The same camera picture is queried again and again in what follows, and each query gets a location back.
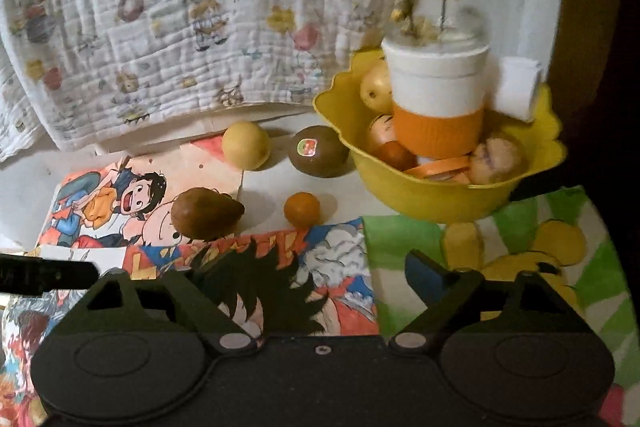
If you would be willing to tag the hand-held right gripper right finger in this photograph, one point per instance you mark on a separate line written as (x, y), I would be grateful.
(425, 274)

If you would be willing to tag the pale yellow pear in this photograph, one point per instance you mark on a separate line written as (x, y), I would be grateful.
(375, 89)

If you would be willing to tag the white printed blanket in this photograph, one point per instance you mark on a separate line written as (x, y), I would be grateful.
(175, 17)

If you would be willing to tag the white orange cup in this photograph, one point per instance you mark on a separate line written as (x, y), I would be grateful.
(435, 97)

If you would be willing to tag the yellow plastic bowl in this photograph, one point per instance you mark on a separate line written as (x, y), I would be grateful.
(440, 197)

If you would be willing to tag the round yellow pear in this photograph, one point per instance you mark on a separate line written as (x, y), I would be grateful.
(246, 146)

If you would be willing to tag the brown kiwi with sticker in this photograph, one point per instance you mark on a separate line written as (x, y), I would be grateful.
(318, 153)

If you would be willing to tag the orange flat lid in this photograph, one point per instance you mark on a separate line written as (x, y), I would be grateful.
(440, 167)

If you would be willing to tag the brown pear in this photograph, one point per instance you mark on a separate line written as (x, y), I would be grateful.
(205, 214)

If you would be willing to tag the white paper roll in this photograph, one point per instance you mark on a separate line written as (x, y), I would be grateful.
(517, 89)

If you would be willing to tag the yellow bear drawing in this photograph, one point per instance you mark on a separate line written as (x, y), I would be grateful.
(500, 247)

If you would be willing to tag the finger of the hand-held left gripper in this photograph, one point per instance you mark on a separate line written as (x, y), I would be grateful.
(75, 275)

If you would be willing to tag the cartoon children poster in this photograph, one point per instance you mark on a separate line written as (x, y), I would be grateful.
(100, 202)

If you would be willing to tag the colourful comic poster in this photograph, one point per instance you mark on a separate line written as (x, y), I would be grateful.
(320, 267)

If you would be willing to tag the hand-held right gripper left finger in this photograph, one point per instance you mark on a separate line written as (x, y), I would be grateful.
(200, 307)

